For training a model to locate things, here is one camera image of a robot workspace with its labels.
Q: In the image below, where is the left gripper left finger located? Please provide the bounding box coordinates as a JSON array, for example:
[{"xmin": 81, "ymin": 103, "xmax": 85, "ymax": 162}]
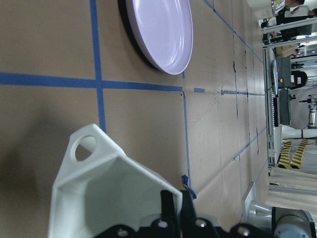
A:
[{"xmin": 160, "ymin": 190, "xmax": 178, "ymax": 223}]

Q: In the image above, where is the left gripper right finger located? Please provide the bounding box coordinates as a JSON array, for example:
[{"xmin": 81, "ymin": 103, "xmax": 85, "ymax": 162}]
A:
[{"xmin": 180, "ymin": 190, "xmax": 197, "ymax": 222}]

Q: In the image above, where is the white faceted cup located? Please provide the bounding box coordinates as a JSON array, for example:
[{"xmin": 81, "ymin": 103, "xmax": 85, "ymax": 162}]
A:
[{"xmin": 48, "ymin": 124, "xmax": 182, "ymax": 238}]

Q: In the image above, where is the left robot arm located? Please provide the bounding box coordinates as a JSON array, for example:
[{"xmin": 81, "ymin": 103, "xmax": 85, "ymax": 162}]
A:
[{"xmin": 157, "ymin": 188, "xmax": 317, "ymax": 238}]

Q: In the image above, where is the lavender plate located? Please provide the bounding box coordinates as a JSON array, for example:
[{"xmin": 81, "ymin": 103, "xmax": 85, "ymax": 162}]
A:
[{"xmin": 118, "ymin": 0, "xmax": 194, "ymax": 75}]

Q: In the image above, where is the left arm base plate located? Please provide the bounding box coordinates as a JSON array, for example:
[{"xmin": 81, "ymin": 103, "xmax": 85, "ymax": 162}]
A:
[{"xmin": 241, "ymin": 181, "xmax": 256, "ymax": 223}]

